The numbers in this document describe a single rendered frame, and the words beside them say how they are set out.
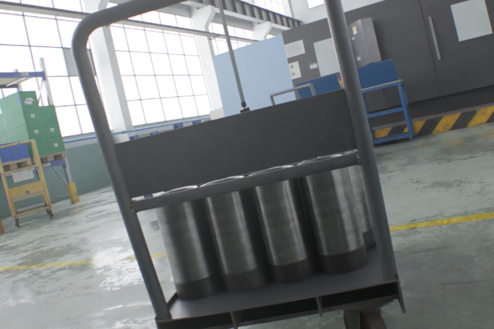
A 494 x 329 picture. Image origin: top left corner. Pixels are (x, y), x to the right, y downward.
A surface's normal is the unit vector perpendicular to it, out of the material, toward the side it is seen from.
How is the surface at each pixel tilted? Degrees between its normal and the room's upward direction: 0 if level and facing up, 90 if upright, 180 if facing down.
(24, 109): 90
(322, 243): 90
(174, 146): 98
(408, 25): 86
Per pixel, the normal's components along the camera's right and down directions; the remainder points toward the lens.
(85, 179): 0.88, -0.18
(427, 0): -0.42, 0.08
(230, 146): -0.11, 0.22
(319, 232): -0.70, 0.20
